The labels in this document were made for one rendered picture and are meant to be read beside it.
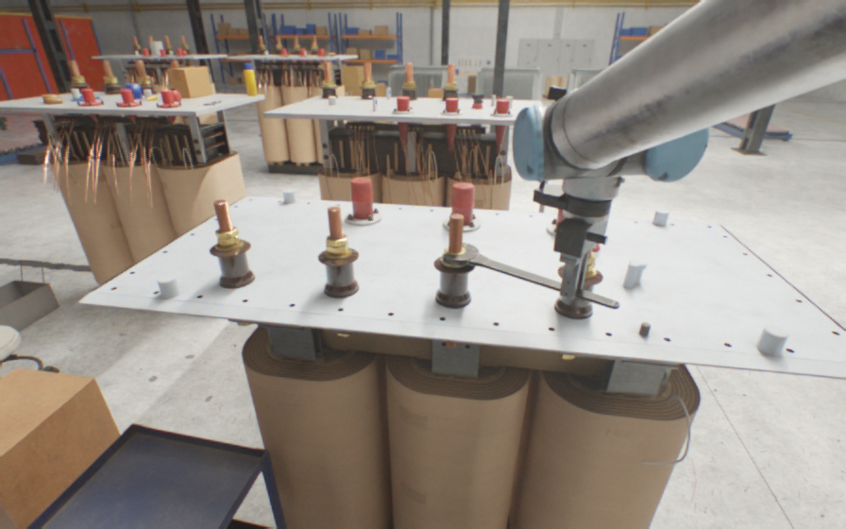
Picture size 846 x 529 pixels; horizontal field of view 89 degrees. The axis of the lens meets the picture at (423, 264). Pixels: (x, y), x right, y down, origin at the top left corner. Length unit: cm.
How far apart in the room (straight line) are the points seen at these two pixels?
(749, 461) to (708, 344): 193
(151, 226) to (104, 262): 57
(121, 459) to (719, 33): 152
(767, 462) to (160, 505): 269
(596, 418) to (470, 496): 47
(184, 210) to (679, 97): 317
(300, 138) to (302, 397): 588
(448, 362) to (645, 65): 89
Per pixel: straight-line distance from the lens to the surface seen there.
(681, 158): 63
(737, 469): 286
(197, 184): 326
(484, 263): 91
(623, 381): 120
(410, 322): 93
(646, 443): 131
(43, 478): 179
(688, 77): 37
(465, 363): 114
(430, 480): 144
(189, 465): 143
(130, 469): 150
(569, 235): 74
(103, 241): 395
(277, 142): 715
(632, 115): 42
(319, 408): 132
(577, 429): 126
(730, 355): 103
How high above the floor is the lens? 190
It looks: 27 degrees down
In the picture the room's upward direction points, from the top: straight up
